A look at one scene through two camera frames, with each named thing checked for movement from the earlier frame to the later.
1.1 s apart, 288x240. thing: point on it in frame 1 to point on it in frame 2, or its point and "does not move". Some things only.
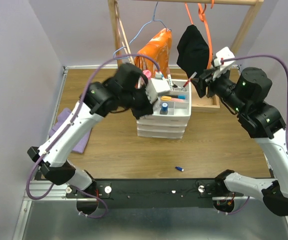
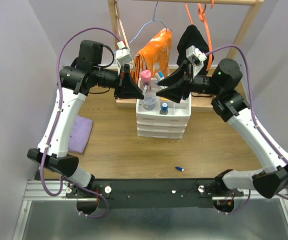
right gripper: (206, 79) to (175, 93)
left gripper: (147, 109) to (126, 88)
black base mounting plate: (152, 193) does not move
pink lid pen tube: (148, 74) does not move
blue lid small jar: (164, 109) does not move
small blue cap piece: (179, 168) does not move
